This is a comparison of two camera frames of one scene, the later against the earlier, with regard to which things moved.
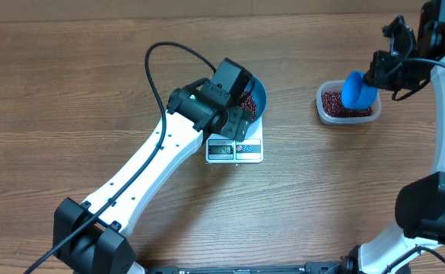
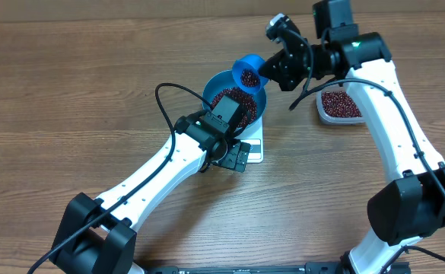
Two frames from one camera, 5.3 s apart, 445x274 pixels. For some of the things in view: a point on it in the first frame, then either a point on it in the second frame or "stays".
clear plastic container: (330, 109) stays
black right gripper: (379, 77) → (287, 76)
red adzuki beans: (332, 106) stays
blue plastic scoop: (355, 94) → (246, 74)
